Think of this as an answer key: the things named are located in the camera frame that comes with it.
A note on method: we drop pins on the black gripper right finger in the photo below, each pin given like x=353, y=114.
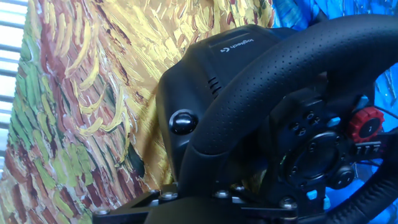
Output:
x=267, y=211

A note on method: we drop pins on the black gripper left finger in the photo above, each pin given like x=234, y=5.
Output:
x=133, y=208

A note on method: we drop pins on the black racing steering wheel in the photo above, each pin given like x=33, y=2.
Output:
x=264, y=77

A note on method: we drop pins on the black wheel base housing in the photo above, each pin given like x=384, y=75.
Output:
x=192, y=87

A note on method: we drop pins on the Van Gogh print cloth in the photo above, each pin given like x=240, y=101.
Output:
x=93, y=109

